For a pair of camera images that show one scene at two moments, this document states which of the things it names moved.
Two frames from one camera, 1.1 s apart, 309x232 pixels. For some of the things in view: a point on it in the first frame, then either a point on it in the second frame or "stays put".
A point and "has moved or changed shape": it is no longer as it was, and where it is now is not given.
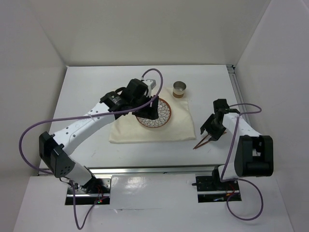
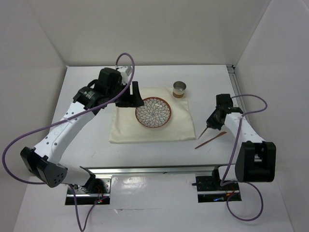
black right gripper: [216, 135] to [211, 123]
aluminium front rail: [205, 169] stays put
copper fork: [199, 142] has moved or changed shape
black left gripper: [149, 112] to [133, 100]
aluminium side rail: [232, 71] stays put
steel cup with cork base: [178, 89] stays put
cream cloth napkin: [127, 128] stays put
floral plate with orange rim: [164, 111] stays put
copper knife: [208, 141] stays put
